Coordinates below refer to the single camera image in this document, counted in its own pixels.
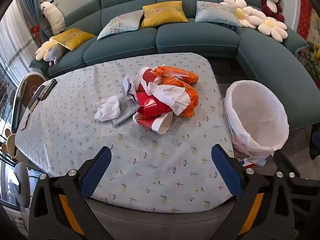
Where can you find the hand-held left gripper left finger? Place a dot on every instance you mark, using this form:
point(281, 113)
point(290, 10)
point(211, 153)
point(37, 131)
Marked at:
point(97, 172)

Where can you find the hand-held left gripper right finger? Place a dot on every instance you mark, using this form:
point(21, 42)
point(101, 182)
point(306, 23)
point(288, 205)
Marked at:
point(226, 171)

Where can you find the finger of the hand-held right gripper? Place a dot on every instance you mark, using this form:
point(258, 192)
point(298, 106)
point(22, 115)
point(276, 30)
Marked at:
point(285, 161)
point(315, 142)

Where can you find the white lined waste bin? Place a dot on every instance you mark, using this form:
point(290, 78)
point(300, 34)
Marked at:
point(255, 105)

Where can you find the orange plastic bag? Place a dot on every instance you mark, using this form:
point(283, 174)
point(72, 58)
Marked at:
point(191, 100)
point(180, 73)

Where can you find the red paper cup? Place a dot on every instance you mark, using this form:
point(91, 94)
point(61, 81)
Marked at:
point(152, 105)
point(160, 125)

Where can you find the white tissue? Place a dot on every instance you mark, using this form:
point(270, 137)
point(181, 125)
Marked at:
point(166, 93)

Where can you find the floral light blue tablecloth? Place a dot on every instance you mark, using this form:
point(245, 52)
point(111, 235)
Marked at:
point(75, 120)

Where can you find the white crumpled cloth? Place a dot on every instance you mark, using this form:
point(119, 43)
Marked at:
point(107, 108)

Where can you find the grey padded chair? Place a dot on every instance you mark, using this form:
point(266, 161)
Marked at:
point(21, 185)

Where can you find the yellow flower bouquet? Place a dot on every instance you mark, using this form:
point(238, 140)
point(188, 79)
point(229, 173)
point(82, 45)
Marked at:
point(313, 57)

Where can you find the pale blue paper piece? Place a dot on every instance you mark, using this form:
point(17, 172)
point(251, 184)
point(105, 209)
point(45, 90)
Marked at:
point(128, 86)

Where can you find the black slim stick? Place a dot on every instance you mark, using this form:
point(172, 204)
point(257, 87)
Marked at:
point(37, 99)

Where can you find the black remote control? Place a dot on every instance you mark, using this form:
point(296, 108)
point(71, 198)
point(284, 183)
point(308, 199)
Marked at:
point(48, 89)

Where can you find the red and white cloth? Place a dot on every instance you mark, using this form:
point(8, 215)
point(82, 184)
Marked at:
point(144, 76)

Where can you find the round wooden chair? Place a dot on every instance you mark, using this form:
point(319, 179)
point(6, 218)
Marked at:
point(25, 87)

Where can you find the grey plush toy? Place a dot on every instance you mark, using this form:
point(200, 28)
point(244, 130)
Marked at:
point(55, 53)

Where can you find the white daisy flower cushion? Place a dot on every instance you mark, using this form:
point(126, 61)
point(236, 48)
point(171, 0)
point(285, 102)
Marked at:
point(268, 25)
point(43, 51)
point(239, 11)

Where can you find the yellow embroidered cushion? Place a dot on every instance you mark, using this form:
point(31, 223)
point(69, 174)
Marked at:
point(162, 13)
point(71, 37)

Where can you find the teal fabric sofa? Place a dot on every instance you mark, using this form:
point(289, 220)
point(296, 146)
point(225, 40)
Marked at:
point(195, 36)

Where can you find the light blue embroidered cushion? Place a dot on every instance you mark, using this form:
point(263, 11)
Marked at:
point(215, 13)
point(122, 25)

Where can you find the sheer white curtain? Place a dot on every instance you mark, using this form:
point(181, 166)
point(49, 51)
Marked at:
point(12, 42)

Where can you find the red ribbon bow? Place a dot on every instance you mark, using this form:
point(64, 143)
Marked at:
point(36, 29)

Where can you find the white long plush toy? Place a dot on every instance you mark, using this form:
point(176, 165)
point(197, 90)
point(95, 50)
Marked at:
point(53, 17)

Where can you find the blue curtain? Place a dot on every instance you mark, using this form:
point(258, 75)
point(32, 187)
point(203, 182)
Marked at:
point(30, 7)

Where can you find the red wall hanging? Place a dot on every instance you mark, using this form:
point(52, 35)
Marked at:
point(304, 15)

